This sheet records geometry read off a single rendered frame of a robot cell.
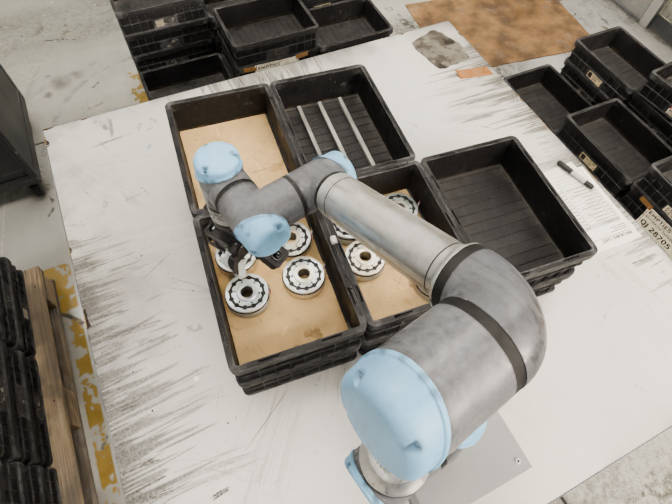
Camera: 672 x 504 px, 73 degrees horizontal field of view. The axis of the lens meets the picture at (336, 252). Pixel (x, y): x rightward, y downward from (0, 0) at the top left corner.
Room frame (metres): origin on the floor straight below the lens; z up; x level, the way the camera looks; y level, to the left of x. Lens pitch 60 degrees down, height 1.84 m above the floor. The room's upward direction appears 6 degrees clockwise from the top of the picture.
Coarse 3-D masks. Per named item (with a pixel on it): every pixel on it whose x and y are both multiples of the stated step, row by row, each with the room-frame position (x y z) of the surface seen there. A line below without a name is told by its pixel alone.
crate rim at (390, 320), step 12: (384, 168) 0.78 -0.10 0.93; (396, 168) 0.79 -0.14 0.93; (420, 168) 0.79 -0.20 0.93; (432, 192) 0.72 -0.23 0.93; (324, 216) 0.61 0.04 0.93; (444, 216) 0.65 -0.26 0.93; (456, 228) 0.62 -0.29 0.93; (348, 264) 0.49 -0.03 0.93; (348, 276) 0.46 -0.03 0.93; (360, 300) 0.40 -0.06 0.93; (420, 312) 0.39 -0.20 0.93; (372, 324) 0.35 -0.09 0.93; (384, 324) 0.35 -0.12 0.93
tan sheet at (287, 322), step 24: (288, 240) 0.60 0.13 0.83; (312, 240) 0.60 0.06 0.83; (216, 264) 0.51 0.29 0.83; (264, 264) 0.52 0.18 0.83; (264, 312) 0.39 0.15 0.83; (288, 312) 0.40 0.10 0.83; (312, 312) 0.40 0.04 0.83; (336, 312) 0.41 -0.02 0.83; (240, 336) 0.33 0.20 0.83; (264, 336) 0.33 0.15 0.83; (288, 336) 0.34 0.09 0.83; (312, 336) 0.34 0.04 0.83; (240, 360) 0.27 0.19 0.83
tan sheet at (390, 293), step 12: (396, 192) 0.79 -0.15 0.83; (420, 216) 0.71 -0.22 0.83; (384, 276) 0.52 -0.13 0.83; (396, 276) 0.52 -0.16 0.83; (360, 288) 0.48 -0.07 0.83; (372, 288) 0.48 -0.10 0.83; (384, 288) 0.48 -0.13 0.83; (396, 288) 0.49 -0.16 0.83; (408, 288) 0.49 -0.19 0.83; (372, 300) 0.45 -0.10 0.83; (384, 300) 0.45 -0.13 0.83; (396, 300) 0.46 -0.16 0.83; (408, 300) 0.46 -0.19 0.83; (420, 300) 0.46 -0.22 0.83; (372, 312) 0.42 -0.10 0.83; (384, 312) 0.42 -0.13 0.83; (396, 312) 0.42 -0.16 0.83
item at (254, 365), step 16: (320, 224) 0.59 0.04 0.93; (336, 256) 0.51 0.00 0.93; (208, 272) 0.43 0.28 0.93; (352, 288) 0.43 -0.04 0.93; (352, 304) 0.39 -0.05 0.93; (224, 336) 0.30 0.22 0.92; (336, 336) 0.32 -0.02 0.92; (352, 336) 0.32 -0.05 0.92; (224, 352) 0.26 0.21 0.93; (288, 352) 0.27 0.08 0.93; (304, 352) 0.28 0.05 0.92; (240, 368) 0.23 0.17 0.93; (256, 368) 0.24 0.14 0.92
